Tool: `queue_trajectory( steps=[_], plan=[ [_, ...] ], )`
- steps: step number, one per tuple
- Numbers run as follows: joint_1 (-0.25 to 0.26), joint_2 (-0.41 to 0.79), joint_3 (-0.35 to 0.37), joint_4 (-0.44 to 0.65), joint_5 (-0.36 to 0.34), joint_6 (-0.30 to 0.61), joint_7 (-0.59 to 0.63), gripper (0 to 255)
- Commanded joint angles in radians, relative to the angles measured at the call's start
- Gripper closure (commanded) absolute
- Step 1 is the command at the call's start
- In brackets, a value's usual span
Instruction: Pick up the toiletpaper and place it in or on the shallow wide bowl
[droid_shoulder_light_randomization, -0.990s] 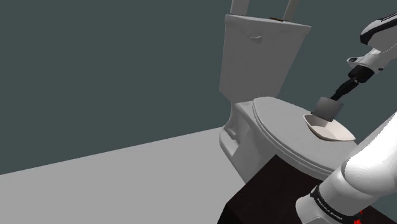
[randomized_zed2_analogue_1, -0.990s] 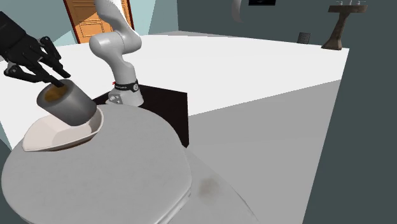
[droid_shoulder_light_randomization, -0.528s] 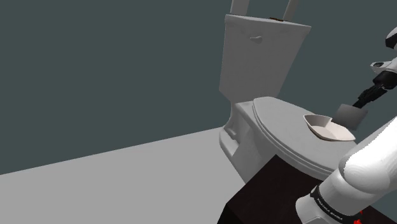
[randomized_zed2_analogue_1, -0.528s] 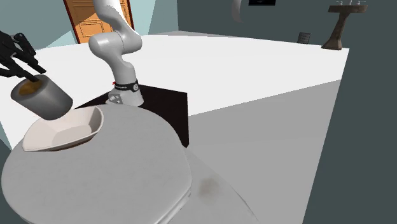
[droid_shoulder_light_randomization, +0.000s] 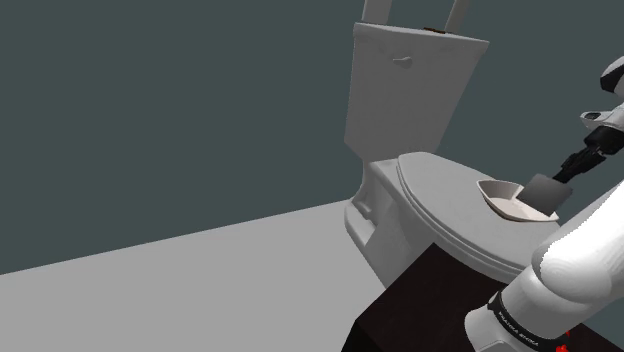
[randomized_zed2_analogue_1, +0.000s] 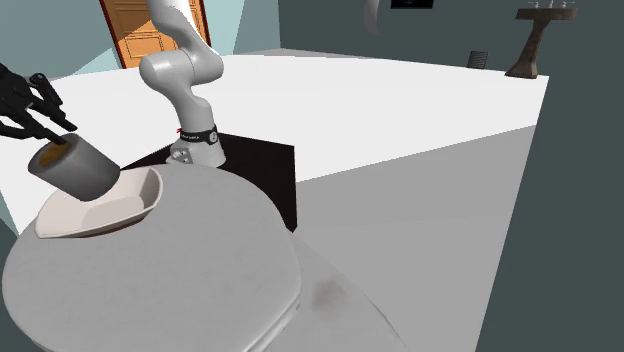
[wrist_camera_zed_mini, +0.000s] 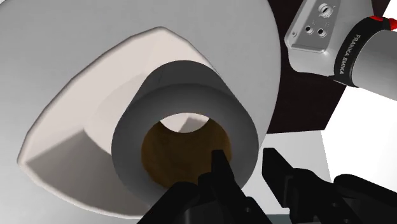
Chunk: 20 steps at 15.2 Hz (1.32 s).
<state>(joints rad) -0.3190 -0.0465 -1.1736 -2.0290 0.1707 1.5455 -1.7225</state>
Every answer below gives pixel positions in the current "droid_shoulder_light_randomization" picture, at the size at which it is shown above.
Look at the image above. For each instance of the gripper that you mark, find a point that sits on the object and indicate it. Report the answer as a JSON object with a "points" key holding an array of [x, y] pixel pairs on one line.
{"points": [[604, 140]]}

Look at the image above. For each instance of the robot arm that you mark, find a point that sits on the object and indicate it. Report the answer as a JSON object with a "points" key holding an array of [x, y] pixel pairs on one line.
{"points": [[575, 263]]}

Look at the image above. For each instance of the grey square block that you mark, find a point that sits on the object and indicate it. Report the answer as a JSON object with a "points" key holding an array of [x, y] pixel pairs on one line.
{"points": [[543, 195]]}

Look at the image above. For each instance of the white bowl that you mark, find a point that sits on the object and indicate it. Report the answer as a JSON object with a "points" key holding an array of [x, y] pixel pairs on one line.
{"points": [[497, 201]]}

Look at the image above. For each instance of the white toilet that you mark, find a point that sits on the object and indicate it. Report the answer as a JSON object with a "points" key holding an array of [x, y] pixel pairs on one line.
{"points": [[395, 107]]}

